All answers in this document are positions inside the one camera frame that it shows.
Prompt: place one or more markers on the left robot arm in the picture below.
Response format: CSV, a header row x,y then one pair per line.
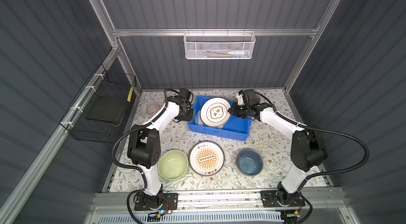
x,y
144,148

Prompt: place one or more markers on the black mounting plate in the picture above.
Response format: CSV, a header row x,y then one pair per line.
x,y
163,201
280,198

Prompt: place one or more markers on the green ceramic bowl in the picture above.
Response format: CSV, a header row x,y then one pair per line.
x,y
173,165

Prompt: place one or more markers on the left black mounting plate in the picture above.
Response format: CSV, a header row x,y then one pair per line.
x,y
163,201

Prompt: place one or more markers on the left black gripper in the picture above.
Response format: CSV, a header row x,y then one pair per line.
x,y
190,117

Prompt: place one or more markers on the blue plastic bin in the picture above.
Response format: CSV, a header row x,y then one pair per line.
x,y
235,128

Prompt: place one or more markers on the white wire mesh basket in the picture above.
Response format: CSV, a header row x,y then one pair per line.
x,y
214,45

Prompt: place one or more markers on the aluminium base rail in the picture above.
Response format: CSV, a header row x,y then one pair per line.
x,y
248,206

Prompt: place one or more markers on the dark blue ceramic bowl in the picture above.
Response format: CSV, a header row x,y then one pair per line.
x,y
249,162

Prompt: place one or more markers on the pink translucent plastic cup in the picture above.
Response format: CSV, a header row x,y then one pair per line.
x,y
153,109

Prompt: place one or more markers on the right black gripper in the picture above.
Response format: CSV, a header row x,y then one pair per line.
x,y
233,109

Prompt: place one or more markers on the black wire wall basket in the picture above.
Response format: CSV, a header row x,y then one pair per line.
x,y
110,83

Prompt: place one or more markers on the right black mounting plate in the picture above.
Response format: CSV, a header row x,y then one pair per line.
x,y
280,198

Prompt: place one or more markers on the black pad in basket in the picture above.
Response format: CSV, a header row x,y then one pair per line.
x,y
107,109

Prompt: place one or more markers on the white plate orange sunburst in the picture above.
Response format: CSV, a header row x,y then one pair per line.
x,y
206,158

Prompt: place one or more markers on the white marker in basket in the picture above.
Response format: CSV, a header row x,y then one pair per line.
x,y
239,54

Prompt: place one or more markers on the yellow tag on basket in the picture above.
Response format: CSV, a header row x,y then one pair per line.
x,y
129,97

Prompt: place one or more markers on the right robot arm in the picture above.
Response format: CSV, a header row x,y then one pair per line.
x,y
307,146

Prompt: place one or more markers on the white teal rimmed plate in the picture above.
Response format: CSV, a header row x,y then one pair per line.
x,y
214,112

